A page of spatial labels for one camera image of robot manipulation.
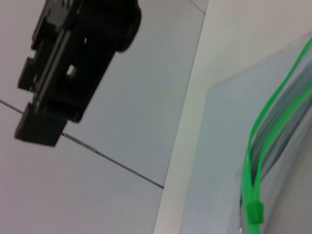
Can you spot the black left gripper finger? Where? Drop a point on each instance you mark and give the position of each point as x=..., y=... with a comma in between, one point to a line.
x=73, y=48

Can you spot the clear green-zip document bag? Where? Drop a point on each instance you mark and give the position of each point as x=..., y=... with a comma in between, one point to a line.
x=219, y=146

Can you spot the green zipper slider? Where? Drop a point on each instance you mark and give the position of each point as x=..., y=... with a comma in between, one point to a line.
x=254, y=212

